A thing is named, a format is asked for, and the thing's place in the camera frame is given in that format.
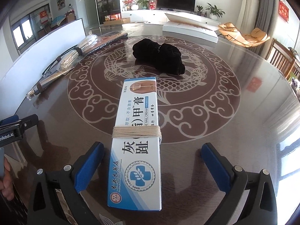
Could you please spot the orange printed carton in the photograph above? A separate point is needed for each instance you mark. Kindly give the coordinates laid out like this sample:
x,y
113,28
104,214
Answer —
x,y
113,17

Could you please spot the silver metal tube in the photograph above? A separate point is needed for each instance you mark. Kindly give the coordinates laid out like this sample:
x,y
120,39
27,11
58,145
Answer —
x,y
49,83

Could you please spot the orange lounge chair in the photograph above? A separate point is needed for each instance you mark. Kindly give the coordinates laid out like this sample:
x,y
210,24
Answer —
x,y
248,36

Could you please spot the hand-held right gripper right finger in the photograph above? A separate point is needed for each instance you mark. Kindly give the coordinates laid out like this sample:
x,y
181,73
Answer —
x,y
215,168

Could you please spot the wooden chair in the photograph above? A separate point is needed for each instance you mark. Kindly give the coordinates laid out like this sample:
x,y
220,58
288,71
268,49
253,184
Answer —
x,y
281,58

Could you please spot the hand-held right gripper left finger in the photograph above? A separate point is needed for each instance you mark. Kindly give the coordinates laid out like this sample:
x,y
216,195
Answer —
x,y
90,166

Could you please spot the flat white box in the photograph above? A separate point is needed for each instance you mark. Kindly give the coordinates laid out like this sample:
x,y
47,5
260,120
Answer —
x,y
189,31

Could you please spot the black glasses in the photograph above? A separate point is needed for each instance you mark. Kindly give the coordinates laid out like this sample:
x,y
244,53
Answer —
x,y
52,65

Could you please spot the leafy plant in white pot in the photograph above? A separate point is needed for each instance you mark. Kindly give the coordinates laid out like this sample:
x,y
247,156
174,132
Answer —
x,y
214,11

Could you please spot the red flower bouquet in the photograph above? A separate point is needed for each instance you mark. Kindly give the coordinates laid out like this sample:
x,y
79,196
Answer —
x,y
129,2

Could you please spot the bagged wooden sticks bundle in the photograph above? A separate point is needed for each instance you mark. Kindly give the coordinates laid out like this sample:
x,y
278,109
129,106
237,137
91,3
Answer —
x,y
75,51

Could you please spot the red window poster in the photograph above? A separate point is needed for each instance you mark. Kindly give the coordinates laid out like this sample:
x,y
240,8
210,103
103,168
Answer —
x,y
43,16

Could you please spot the red wall hanging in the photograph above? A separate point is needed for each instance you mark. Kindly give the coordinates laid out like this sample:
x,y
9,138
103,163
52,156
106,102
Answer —
x,y
283,11

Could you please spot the white television cabinet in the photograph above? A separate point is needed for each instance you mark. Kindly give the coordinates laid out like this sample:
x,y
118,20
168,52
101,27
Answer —
x,y
140,14

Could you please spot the orange phone case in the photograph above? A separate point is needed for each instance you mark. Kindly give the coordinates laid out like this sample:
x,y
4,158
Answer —
x,y
110,39

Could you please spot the red gift bag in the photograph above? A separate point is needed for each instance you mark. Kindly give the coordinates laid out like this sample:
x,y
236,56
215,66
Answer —
x,y
152,5

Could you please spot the small potted plant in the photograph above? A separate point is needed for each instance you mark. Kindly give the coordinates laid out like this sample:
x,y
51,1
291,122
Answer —
x,y
199,8

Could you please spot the framed wall painting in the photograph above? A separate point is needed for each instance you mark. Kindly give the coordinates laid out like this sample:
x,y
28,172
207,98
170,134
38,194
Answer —
x,y
60,0

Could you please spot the blue and white ointment box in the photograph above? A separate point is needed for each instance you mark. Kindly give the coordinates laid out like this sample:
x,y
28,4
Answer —
x,y
137,159

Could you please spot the black glass display cabinet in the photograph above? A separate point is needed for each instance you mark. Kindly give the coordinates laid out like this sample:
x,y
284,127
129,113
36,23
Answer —
x,y
107,2

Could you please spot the green potted plant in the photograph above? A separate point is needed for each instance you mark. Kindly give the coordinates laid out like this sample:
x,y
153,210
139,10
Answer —
x,y
143,2

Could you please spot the brown cardboard carton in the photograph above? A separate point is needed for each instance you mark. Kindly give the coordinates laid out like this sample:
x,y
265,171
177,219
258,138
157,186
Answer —
x,y
117,22

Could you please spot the black velvet cloth bundle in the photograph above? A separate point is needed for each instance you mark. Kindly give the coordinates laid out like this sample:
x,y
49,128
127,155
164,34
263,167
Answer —
x,y
159,54

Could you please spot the black television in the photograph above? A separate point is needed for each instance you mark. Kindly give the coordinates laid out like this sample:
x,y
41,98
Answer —
x,y
175,1

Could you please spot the covered standing air conditioner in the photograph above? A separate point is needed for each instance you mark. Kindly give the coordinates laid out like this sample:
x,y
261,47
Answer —
x,y
248,2

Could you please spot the blue table cover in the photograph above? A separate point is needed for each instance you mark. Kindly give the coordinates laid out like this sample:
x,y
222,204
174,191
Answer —
x,y
57,20

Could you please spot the grey curtain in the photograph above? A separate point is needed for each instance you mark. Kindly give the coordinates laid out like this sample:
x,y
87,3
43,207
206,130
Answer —
x,y
266,16

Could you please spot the person's left hand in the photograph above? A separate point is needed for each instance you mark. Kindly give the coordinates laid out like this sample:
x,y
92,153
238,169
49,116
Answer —
x,y
7,187

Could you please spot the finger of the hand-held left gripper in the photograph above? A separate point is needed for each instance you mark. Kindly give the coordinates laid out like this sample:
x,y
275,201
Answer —
x,y
28,121

